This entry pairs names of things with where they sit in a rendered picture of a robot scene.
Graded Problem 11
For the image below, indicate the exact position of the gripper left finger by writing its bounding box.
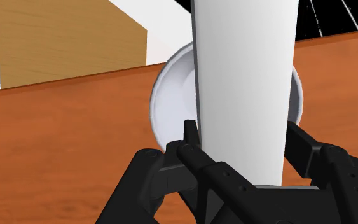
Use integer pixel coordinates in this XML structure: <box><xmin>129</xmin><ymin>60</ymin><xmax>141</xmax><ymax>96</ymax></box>
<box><xmin>95</xmin><ymin>119</ymin><xmax>260</xmax><ymax>224</ymax></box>

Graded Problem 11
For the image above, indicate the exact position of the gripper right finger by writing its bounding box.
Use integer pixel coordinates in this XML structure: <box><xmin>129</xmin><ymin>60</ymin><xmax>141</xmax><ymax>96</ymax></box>
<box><xmin>284</xmin><ymin>120</ymin><xmax>358</xmax><ymax>224</ymax></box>

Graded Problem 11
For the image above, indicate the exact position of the tall white cup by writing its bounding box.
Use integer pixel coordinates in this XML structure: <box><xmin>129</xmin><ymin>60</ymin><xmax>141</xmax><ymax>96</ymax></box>
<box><xmin>190</xmin><ymin>0</ymin><xmax>299</xmax><ymax>187</ymax></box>

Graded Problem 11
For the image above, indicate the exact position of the white plate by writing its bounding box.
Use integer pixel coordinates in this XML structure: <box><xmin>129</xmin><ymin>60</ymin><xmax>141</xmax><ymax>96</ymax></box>
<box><xmin>149</xmin><ymin>41</ymin><xmax>304</xmax><ymax>153</ymax></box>

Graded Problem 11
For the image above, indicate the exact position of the light wooden cabinet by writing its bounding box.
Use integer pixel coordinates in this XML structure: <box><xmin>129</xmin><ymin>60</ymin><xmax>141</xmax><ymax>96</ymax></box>
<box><xmin>0</xmin><ymin>0</ymin><xmax>148</xmax><ymax>90</ymax></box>

